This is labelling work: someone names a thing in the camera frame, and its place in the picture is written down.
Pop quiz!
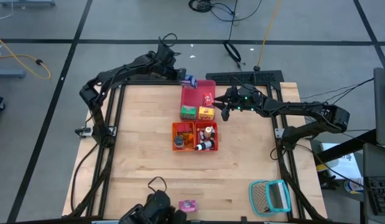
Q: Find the red lidded spice container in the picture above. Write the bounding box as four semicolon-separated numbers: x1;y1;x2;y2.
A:
176;123;193;134

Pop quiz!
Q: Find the blue Frosted Flakes cereal box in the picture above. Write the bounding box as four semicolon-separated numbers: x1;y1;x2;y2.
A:
181;74;198;90

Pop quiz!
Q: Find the white paper sheet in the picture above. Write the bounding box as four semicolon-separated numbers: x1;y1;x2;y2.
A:
319;142;363;180

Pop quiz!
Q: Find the red plastic basket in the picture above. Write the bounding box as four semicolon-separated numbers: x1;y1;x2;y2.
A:
194;121;219;152

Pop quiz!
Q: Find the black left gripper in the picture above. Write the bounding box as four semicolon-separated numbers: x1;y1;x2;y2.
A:
155;44;187;82

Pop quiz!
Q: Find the green Apple Jacks cereal box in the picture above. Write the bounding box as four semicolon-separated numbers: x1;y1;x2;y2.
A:
180;105;198;121

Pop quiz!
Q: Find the red Froot Loops cereal box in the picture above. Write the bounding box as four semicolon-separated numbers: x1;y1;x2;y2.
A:
202;93;215;108

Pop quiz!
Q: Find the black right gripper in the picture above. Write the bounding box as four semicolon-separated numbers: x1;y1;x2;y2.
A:
213;84;263;122

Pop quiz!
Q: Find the yellow Corn Pops cereal box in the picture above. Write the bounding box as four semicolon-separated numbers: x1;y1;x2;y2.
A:
198;106;216;121

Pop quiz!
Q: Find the teal mesh basket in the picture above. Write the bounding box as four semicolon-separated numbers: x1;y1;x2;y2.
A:
248;180;272;218

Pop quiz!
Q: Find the orange plastic basket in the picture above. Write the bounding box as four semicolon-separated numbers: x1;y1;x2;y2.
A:
172;121;196;152

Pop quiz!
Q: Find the black keyboard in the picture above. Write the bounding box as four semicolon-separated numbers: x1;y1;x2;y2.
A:
364;175;385;216

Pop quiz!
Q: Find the yellow floor cable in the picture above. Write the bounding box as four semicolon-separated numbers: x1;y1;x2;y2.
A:
253;0;282;72
0;32;52;80

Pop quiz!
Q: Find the white printed cup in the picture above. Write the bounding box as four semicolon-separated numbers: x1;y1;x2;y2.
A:
343;177;364;194

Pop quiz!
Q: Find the black desk beam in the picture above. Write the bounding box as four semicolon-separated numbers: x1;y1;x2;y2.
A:
316;129;377;164

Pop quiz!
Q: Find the black looped cable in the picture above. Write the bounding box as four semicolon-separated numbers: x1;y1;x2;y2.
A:
159;32;179;47
231;77;254;93

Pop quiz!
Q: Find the grey flat floor base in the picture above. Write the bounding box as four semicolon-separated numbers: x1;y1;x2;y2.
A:
0;68;27;79

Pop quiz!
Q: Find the Raisin Bran cereal box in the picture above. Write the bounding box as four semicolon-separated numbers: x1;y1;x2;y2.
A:
179;199;198;213

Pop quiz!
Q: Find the black perforated panel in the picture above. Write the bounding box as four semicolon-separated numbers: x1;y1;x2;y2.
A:
205;70;285;83

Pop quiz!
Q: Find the black metal table frame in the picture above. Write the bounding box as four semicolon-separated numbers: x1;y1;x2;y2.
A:
63;70;328;223

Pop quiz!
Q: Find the pink plastic tray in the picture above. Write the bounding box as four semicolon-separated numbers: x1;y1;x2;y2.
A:
180;79;216;122

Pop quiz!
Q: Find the grey cart base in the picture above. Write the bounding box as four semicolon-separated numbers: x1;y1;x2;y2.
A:
0;0;56;7

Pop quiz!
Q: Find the teal rimmed rectangular container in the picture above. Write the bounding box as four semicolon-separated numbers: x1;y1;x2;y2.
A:
265;179;292;214

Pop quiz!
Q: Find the black coiled floor cable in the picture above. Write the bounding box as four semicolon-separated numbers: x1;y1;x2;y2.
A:
188;0;263;22

